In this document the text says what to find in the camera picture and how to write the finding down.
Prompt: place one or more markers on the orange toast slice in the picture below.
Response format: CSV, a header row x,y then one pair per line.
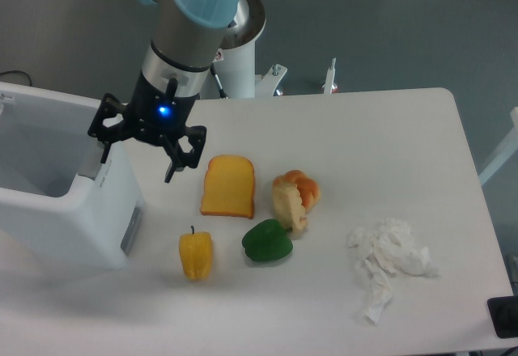
x,y
229,187

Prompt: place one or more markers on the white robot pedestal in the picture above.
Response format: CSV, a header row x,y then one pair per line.
x,y
235,67

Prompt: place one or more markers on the green bell pepper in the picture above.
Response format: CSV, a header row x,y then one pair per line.
x,y
267,241

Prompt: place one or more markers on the yellow bell pepper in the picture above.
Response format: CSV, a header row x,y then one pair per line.
x,y
196,254

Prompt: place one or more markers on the black device at edge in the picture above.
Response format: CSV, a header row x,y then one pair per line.
x,y
503,314

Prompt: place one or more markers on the braided bread roll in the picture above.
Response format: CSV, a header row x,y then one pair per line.
x,y
309,189

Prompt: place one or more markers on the pale bread slice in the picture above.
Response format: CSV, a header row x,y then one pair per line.
x,y
288,207

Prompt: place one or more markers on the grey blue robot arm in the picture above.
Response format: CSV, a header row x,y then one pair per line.
x,y
180,56

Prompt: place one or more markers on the crumpled white tissue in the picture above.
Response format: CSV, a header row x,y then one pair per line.
x,y
384,251

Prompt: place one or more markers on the white frame foot right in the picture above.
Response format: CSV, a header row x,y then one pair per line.
x,y
330,86

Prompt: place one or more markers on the white push-button trash can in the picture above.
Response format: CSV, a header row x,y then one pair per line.
x,y
57,197

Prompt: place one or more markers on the white table leg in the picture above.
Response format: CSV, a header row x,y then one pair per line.
x,y
502,153

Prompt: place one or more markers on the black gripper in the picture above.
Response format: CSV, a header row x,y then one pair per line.
x,y
156,113

